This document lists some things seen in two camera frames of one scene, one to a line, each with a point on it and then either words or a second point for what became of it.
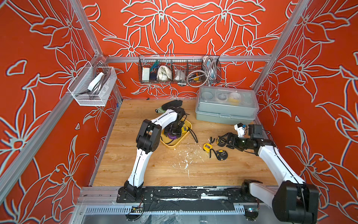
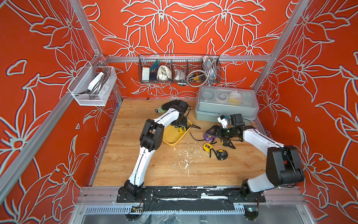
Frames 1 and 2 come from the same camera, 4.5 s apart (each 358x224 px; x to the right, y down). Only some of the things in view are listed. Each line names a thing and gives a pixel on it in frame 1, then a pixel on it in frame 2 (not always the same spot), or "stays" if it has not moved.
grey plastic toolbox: [229, 104] stays
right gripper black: [234, 142] → [216, 127]
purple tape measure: [173, 137] → [209, 136]
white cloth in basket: [163, 73] stays
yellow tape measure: [207, 147] stays
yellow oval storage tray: [175, 143] stays
